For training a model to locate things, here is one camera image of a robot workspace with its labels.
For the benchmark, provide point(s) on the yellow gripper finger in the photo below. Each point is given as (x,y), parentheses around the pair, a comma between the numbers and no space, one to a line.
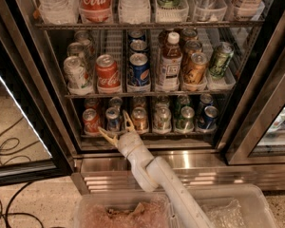
(129,126)
(113,140)

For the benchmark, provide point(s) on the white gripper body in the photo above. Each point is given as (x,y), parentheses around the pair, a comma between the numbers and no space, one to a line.
(128,142)

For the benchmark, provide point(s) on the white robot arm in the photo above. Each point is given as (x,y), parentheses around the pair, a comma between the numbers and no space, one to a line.
(151,172)

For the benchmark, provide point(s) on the front red bull can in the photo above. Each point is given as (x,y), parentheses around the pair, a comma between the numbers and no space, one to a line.
(113,119)

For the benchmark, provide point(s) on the red bull can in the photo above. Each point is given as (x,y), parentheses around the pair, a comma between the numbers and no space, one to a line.
(113,119)
(116,102)

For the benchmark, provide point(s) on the front orange can bottom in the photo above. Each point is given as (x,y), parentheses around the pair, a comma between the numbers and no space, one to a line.
(139,119)

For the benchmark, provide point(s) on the orange can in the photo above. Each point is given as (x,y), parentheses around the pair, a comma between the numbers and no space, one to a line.
(139,119)
(139,101)

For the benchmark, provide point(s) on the rear red bull can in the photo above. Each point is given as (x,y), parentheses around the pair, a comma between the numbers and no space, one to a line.
(116,102)

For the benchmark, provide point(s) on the rear orange can bottom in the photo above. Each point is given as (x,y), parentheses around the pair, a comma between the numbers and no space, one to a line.
(139,101)

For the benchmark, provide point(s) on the front red coke can bottom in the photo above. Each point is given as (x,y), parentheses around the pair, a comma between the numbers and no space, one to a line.
(92,122)

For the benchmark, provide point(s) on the red coke can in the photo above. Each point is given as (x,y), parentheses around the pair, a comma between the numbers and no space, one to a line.
(93,103)
(92,122)

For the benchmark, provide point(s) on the front white can bottom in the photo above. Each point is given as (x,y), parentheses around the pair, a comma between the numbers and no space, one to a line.
(162,120)

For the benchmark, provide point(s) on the white can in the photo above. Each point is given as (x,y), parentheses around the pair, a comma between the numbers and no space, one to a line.
(162,101)
(162,120)

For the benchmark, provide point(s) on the rear red coke can bottom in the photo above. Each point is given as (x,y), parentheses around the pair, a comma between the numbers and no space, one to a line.
(93,103)

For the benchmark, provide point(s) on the rear white can bottom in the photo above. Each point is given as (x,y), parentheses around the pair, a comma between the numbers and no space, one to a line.
(162,101)

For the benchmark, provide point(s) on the red coke can middle shelf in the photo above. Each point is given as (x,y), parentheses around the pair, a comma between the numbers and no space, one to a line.
(109,79)

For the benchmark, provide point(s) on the front blue pepsi can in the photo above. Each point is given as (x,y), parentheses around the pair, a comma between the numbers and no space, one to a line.
(138,74)

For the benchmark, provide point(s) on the front green can bottom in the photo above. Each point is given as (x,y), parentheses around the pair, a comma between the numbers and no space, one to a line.
(185,120)

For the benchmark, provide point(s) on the green can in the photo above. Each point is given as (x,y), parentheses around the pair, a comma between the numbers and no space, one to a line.
(182,100)
(185,120)

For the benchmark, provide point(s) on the front white can middle shelf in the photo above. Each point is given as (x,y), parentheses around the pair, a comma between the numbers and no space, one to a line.
(79,82)

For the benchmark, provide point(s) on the white can shelf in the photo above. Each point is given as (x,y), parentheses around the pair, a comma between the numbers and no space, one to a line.
(85,38)
(76,49)
(79,82)

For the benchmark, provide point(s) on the rear green can bottom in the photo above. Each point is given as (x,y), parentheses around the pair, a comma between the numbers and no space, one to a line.
(182,100)

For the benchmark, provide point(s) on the rear blue can bottom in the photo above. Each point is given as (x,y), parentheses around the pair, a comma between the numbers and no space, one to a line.
(205,100)

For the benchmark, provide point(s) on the front gold can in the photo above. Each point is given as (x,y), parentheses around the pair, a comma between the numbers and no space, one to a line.
(194,70)

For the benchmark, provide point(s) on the gold can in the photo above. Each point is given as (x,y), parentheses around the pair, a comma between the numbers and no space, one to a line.
(194,70)
(188,34)
(189,48)

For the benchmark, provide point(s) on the front blue can bottom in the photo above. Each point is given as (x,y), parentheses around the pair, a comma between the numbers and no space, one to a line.
(207,118)

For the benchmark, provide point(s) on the open glass fridge door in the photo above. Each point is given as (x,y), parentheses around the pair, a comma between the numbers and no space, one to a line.
(35,135)

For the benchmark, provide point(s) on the green can middle shelf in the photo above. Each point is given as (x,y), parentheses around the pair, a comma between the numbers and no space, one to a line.
(220,59)

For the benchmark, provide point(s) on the large coke bottle top shelf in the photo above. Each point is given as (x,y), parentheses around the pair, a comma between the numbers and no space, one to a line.
(95,11)

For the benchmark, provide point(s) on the closed right fridge door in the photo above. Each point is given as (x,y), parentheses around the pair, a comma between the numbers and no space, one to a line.
(255,135)

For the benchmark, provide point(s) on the tea bottle white cap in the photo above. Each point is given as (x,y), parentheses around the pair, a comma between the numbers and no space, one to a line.
(170,62)

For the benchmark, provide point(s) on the clear bin with pink wrap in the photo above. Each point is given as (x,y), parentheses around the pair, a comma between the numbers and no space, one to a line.
(124,210)

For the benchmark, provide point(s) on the clear water bottle centre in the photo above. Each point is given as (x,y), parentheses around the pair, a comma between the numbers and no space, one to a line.
(134,11)

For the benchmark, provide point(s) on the clear water bottle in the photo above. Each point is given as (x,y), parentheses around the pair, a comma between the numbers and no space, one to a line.
(134,11)
(59,12)

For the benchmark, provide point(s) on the clear bin with bubble wrap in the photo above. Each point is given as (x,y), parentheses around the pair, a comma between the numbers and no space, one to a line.
(233,206)

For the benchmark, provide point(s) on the clear water bottle left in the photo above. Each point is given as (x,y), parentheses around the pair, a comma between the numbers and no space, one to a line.
(59,12)

